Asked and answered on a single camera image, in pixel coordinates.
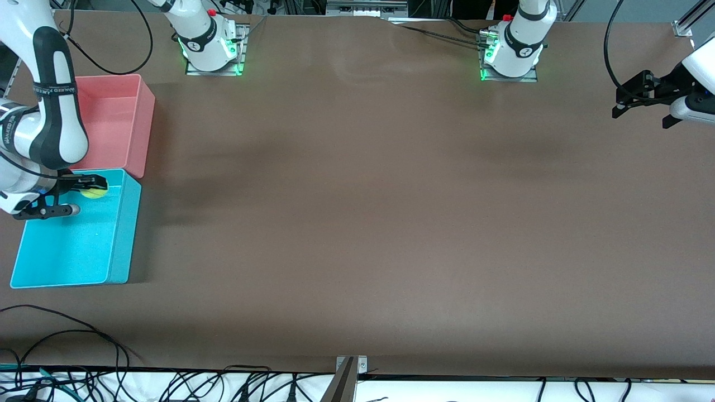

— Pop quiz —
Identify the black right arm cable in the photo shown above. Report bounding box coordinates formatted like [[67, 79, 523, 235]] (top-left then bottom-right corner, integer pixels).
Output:
[[59, 0, 154, 76]]

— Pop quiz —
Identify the aluminium frame profile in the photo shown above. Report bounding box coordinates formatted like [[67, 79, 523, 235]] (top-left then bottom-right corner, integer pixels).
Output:
[[673, 0, 715, 37]]

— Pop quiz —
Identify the long looping black cable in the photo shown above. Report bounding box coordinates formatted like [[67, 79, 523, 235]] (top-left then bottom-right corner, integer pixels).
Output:
[[0, 304, 132, 372]]

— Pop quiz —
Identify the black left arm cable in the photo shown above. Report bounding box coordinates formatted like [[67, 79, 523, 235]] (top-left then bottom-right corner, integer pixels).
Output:
[[603, 0, 643, 104]]

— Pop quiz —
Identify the blue plastic bin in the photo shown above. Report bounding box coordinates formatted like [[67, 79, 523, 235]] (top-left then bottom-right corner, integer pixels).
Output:
[[9, 169, 142, 289]]

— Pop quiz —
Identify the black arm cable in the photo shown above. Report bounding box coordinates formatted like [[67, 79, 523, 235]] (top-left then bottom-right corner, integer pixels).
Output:
[[603, 0, 643, 104], [59, 0, 154, 76]]

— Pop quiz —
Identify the teal cable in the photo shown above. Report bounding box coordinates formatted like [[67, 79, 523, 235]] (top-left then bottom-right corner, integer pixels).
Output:
[[0, 363, 76, 394]]

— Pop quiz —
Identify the black base power cable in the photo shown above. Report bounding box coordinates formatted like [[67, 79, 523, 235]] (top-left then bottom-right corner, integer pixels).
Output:
[[391, 17, 488, 47]]

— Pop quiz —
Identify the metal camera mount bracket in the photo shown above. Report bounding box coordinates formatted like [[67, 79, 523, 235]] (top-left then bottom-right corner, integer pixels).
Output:
[[321, 356, 368, 402]]

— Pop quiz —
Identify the pink plastic bin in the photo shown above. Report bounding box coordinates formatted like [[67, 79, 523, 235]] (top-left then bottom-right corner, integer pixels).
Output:
[[70, 74, 156, 179]]

